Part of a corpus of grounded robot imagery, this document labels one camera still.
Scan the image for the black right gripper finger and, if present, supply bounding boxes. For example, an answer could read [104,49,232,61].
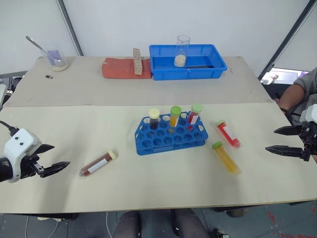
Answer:
[273,125,304,136]
[264,145,305,160]

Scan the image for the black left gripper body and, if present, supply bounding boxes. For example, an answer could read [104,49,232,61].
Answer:
[20,153,47,179]

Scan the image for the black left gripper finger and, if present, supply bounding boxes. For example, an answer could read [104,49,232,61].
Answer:
[30,144,55,157]
[40,161,71,178]

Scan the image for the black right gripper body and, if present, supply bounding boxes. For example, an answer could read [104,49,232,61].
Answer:
[298,121,317,162]

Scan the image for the brown tube with cream cap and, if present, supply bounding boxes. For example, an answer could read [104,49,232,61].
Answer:
[79,150,119,178]

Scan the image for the red tube with green cap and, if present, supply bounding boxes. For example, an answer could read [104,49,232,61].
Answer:
[188,103,203,125]
[214,119,241,149]

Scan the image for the orange tube with green cap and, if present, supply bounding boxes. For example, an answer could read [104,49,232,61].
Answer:
[211,141,242,176]
[169,106,182,127]

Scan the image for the dark tube with cream cap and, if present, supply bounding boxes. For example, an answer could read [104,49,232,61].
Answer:
[148,108,160,131]

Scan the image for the blue test tube rack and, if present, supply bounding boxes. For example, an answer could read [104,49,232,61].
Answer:
[134,112,209,156]

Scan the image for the person's grey shirt sleeve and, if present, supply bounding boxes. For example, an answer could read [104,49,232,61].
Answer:
[293,66,317,96]

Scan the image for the wide glass beaker with grains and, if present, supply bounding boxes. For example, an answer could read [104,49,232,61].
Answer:
[40,49,69,72]

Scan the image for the dark rounded shape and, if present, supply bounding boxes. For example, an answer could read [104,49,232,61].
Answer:
[170,209,209,238]
[112,210,142,238]

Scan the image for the purple paper strips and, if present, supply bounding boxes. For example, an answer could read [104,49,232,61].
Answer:
[47,50,63,64]

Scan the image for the red cloth pad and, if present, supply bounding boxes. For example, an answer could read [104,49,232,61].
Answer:
[102,57,152,80]

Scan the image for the blue plastic bin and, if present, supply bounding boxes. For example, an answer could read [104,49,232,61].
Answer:
[148,44,228,81]

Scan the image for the wooden block with holes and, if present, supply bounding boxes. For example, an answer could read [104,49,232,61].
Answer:
[132,48,144,76]

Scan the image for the tall glass beaker with grains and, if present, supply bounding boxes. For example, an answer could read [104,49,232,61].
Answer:
[173,35,191,67]

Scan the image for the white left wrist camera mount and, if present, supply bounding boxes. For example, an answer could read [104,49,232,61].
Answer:
[3,128,43,183]

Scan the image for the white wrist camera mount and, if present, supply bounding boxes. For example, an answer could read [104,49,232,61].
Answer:
[299,104,317,123]
[3,128,43,183]

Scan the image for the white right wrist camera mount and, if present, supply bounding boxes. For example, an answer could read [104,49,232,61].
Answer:
[299,104,317,123]

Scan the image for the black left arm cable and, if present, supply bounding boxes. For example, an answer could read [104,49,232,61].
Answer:
[0,120,19,136]

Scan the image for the white floor cable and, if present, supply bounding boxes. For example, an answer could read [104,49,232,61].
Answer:
[106,211,117,238]

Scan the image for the grey metal frame pole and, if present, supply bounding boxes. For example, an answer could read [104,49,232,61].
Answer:
[257,0,317,78]
[55,0,84,57]

